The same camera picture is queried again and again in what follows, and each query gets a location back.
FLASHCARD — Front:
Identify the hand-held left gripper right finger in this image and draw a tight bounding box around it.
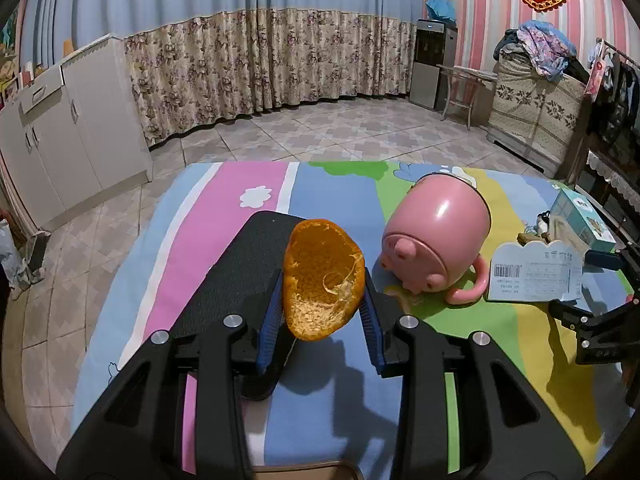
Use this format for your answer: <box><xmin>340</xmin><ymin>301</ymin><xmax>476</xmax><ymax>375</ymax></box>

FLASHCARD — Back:
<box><xmin>362</xmin><ymin>267</ymin><xmax>586</xmax><ymax>480</ymax></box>

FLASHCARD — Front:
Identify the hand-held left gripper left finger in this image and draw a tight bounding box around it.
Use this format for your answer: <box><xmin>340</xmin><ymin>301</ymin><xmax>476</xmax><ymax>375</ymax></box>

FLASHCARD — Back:
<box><xmin>56</xmin><ymin>272</ymin><xmax>288</xmax><ymax>480</ymax></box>

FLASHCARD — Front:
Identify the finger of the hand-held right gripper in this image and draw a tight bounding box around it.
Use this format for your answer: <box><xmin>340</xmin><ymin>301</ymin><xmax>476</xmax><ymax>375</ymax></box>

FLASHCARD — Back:
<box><xmin>547</xmin><ymin>299</ymin><xmax>598</xmax><ymax>333</ymax></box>
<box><xmin>584</xmin><ymin>249</ymin><xmax>628</xmax><ymax>272</ymax></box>

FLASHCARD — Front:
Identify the orange peel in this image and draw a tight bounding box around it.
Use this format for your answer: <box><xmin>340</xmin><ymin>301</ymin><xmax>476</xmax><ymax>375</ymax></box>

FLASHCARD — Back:
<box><xmin>282</xmin><ymin>218</ymin><xmax>366</xmax><ymax>343</ymax></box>

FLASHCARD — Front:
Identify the tan waste bin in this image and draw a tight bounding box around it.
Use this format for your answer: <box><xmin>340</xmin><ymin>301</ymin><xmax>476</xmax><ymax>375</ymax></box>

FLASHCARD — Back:
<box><xmin>245</xmin><ymin>461</ymin><xmax>363</xmax><ymax>480</ymax></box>

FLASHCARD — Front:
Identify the person's right forearm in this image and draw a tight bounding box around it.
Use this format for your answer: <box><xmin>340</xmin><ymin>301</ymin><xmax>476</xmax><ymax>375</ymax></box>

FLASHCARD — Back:
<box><xmin>621</xmin><ymin>360</ymin><xmax>640</xmax><ymax>406</ymax></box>

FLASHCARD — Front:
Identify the teal tissue box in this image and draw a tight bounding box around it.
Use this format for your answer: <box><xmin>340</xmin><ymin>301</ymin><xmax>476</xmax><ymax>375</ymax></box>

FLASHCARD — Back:
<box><xmin>549</xmin><ymin>188</ymin><xmax>617</xmax><ymax>253</ymax></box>

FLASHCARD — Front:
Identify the plastic packet with barcode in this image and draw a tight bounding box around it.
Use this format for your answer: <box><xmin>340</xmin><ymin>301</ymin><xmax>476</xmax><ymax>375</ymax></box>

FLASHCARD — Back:
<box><xmin>487</xmin><ymin>240</ymin><xmax>583</xmax><ymax>303</ymax></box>

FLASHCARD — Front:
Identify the black flat case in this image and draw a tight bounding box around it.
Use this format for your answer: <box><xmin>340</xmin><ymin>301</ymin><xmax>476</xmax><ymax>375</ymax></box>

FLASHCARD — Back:
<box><xmin>170</xmin><ymin>211</ymin><xmax>401</xmax><ymax>402</ymax></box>

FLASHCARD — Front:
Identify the dark table with lace cloth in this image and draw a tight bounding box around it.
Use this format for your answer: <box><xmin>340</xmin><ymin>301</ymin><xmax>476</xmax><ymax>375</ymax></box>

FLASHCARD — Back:
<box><xmin>570</xmin><ymin>135</ymin><xmax>640</xmax><ymax>226</ymax></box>

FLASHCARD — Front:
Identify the colourful cartoon mat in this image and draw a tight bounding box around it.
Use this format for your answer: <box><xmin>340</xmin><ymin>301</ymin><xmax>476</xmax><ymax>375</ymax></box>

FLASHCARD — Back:
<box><xmin>70</xmin><ymin>161</ymin><xmax>636</xmax><ymax>471</ymax></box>

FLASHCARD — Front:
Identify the pink pig mug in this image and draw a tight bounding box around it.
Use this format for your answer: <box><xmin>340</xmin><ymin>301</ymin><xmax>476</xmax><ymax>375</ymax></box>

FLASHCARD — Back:
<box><xmin>378</xmin><ymin>172</ymin><xmax>492</xmax><ymax>306</ymax></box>

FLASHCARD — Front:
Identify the clothes rack with garments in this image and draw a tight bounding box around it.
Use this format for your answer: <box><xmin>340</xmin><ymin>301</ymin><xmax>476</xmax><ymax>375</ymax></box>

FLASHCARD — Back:
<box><xmin>587</xmin><ymin>37</ymin><xmax>640</xmax><ymax>146</ymax></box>

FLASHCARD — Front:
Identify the fabric-covered cabinet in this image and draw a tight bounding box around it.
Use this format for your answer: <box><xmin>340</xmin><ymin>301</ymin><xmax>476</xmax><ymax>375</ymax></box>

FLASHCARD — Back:
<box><xmin>487</xmin><ymin>52</ymin><xmax>588</xmax><ymax>178</ymax></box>

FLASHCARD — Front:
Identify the pile of clothes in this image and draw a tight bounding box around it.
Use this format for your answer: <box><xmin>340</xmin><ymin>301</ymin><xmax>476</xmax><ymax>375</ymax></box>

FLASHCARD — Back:
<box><xmin>492</xmin><ymin>20</ymin><xmax>578</xmax><ymax>81</ymax></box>

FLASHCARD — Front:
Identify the small folding table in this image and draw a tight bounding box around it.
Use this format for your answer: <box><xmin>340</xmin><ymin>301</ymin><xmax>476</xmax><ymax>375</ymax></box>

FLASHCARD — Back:
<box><xmin>437</xmin><ymin>65</ymin><xmax>498</xmax><ymax>131</ymax></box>

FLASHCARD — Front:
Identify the dark dustpan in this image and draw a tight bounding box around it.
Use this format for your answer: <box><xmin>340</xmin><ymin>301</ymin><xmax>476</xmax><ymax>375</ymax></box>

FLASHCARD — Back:
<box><xmin>25</xmin><ymin>232</ymin><xmax>51</xmax><ymax>281</ymax></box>

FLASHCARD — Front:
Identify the grey water dispenser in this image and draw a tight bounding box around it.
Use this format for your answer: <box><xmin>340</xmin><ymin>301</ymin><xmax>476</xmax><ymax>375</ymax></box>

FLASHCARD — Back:
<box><xmin>410</xmin><ymin>19</ymin><xmax>458</xmax><ymax>111</ymax></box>

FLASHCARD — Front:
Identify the white plastic bag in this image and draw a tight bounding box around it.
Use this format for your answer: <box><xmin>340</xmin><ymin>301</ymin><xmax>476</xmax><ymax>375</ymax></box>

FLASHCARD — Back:
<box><xmin>0</xmin><ymin>220</ymin><xmax>31</xmax><ymax>301</ymax></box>

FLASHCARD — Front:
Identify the white cabinet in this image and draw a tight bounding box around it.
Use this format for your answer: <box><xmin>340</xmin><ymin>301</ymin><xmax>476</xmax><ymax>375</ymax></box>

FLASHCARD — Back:
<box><xmin>0</xmin><ymin>34</ymin><xmax>153</xmax><ymax>231</ymax></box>

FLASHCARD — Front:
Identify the blue and floral curtain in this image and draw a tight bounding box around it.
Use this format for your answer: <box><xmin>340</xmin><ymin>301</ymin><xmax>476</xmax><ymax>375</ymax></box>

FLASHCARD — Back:
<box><xmin>25</xmin><ymin>0</ymin><xmax>426</xmax><ymax>148</ymax></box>

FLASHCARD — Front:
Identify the blue cloth bundle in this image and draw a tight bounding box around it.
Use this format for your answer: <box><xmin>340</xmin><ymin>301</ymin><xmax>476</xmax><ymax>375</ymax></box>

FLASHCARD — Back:
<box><xmin>425</xmin><ymin>0</ymin><xmax>457</xmax><ymax>23</ymax></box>

